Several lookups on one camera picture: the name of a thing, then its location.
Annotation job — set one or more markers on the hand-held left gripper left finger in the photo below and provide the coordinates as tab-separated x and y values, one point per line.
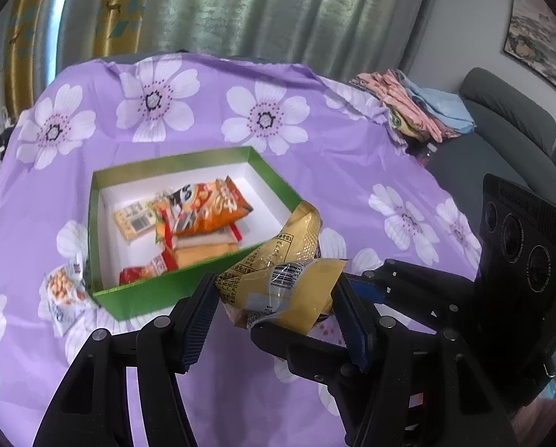
199	321

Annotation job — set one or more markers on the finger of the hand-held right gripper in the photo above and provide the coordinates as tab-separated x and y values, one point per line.
399	284
296	349

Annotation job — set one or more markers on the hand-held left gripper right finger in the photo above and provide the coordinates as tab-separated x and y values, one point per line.
352	330

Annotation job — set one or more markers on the green cardboard box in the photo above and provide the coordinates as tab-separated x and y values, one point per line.
166	288

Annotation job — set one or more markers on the gold snack bag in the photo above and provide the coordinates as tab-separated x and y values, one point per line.
282	284

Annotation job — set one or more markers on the cream red-edged packet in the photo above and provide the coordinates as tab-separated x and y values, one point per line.
203	247

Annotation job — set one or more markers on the red snack packet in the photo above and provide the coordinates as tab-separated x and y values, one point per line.
138	274

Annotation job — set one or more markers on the small yellow orange packet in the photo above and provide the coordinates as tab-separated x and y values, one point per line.
160	235

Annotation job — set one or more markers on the orange chip bag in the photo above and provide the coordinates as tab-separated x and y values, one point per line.
208	209

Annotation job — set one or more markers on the grey sofa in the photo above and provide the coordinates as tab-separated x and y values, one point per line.
506	116

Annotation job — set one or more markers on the white bean snack packet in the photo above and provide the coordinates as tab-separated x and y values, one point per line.
66	288

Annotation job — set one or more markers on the purple floral tablecloth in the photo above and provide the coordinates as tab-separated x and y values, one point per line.
306	149

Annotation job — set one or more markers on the pile of folded clothes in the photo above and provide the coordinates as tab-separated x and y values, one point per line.
408	102

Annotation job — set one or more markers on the grey curtain yellow stripe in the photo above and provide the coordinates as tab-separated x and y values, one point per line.
259	9
26	32

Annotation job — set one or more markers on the framed wall picture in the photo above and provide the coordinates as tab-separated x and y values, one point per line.
539	42

